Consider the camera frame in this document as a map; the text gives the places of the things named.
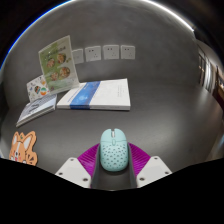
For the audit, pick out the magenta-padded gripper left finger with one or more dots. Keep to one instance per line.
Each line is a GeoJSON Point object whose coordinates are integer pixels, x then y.
{"type": "Point", "coordinates": [74, 170]}

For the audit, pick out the mint green computer mouse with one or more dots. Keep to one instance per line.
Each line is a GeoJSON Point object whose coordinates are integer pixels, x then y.
{"type": "Point", "coordinates": [113, 151]}

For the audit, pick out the grey striped book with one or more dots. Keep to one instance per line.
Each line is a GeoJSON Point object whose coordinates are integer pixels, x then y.
{"type": "Point", "coordinates": [35, 110]}

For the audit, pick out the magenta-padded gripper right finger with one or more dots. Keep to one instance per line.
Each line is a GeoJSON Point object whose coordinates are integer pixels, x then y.
{"type": "Point", "coordinates": [153, 169]}

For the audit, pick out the white and blue book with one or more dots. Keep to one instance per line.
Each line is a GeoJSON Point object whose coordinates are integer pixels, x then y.
{"type": "Point", "coordinates": [106, 95]}

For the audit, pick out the white wall socket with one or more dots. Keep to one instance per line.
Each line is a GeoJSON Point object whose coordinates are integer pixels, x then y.
{"type": "Point", "coordinates": [93, 53]}
{"type": "Point", "coordinates": [111, 52]}
{"type": "Point", "coordinates": [128, 52]}
{"type": "Point", "coordinates": [78, 56]}

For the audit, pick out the orange dog-shaped mouse pad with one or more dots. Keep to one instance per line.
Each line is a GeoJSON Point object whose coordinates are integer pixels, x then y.
{"type": "Point", "coordinates": [22, 148]}

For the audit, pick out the green food menu sheet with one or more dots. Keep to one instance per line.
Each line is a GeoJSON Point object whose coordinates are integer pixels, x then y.
{"type": "Point", "coordinates": [59, 65]}

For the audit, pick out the white illustrated sticker card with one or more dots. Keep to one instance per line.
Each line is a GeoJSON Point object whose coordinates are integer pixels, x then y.
{"type": "Point", "coordinates": [36, 89]}

